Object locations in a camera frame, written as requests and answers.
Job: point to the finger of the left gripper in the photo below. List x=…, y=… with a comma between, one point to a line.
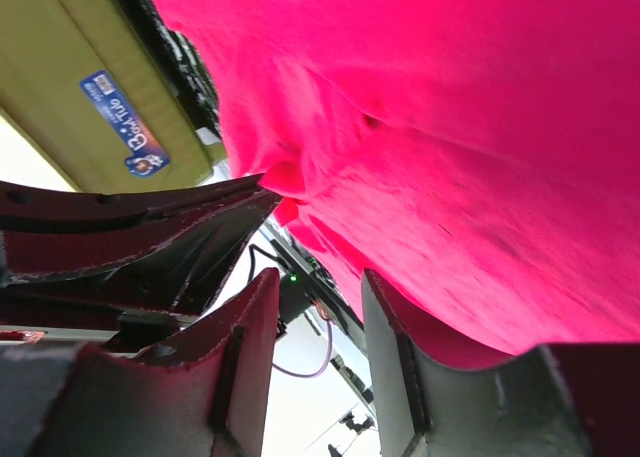
x=165, y=252

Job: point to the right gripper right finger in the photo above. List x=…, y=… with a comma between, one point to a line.
x=438, y=392

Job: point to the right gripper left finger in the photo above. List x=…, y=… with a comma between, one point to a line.
x=201, y=392

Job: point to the pink t shirt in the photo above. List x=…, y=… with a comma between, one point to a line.
x=482, y=155

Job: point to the blue tub label sticker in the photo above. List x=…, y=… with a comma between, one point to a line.
x=147, y=156

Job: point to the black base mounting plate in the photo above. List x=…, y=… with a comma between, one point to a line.
x=307, y=289

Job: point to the olive green plastic tub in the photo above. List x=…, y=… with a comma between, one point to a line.
x=49, y=46

